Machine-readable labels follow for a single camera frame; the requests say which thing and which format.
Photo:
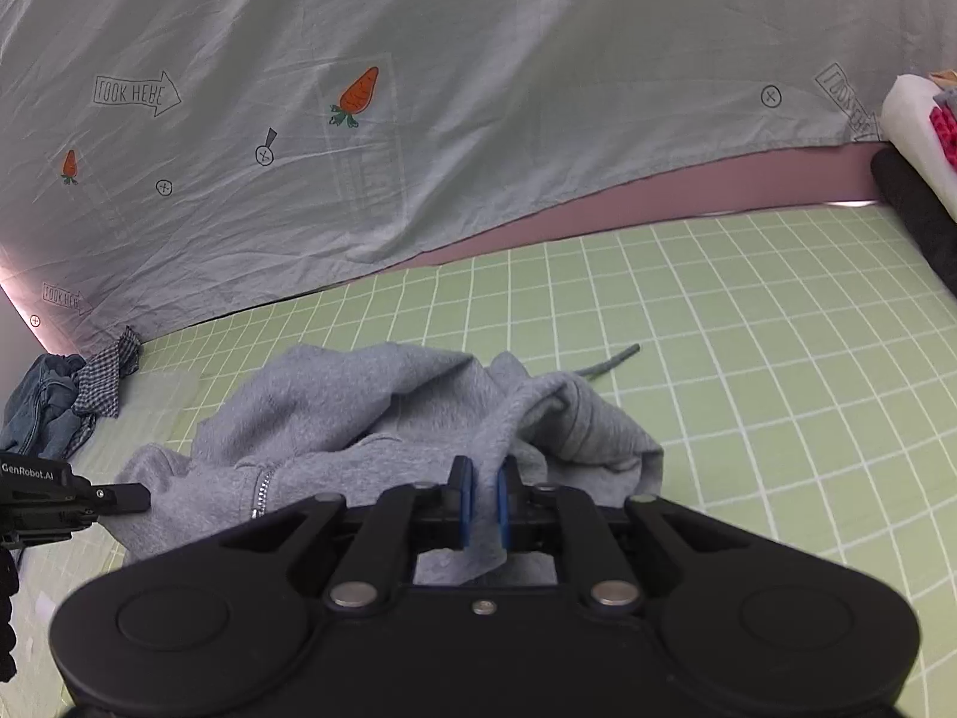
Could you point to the folded red plaid garment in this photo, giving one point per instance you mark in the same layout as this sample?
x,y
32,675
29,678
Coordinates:
x,y
944,126

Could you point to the green grid cutting mat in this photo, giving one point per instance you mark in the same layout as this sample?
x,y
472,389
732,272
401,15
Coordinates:
x,y
798,368

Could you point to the folded beige garment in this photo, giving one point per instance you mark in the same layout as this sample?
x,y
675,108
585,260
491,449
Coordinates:
x,y
944,79

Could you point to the grey zip hoodie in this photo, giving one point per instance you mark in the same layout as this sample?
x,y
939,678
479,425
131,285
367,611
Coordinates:
x,y
357,423

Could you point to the folded grey garment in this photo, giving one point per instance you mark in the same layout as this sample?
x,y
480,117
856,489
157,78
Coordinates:
x,y
947,99

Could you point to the folded black garment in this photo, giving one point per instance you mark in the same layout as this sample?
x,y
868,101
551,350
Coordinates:
x,y
921,213

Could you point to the blue denim garment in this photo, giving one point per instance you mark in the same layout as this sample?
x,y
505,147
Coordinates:
x,y
38,419

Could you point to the grey printed backdrop sheet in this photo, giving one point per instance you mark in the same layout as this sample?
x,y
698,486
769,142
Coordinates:
x,y
165,162

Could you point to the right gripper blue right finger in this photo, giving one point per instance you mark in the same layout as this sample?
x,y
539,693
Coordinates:
x,y
583,539

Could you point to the checkered plaid shirt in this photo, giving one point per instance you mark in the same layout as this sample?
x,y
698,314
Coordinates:
x,y
99,386

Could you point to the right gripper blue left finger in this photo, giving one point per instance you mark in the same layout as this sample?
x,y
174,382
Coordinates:
x,y
388,537

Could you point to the folded white garment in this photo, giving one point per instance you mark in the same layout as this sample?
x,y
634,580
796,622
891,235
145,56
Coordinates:
x,y
906,122

